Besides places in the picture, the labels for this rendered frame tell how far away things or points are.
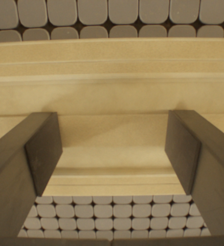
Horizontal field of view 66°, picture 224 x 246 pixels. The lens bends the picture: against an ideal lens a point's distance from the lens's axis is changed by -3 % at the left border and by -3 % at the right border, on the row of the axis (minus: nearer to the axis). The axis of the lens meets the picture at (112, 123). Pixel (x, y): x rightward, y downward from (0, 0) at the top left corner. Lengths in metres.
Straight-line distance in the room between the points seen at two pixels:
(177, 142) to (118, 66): 0.09
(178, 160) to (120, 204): 0.15
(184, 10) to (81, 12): 0.10
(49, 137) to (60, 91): 0.05
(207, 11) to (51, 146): 0.20
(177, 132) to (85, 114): 0.09
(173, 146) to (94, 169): 0.11
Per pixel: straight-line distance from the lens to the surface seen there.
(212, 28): 0.22
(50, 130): 0.18
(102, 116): 0.19
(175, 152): 0.18
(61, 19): 0.20
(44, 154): 0.16
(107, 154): 0.22
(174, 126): 0.18
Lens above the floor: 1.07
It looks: 67 degrees down
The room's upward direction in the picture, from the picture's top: 179 degrees counter-clockwise
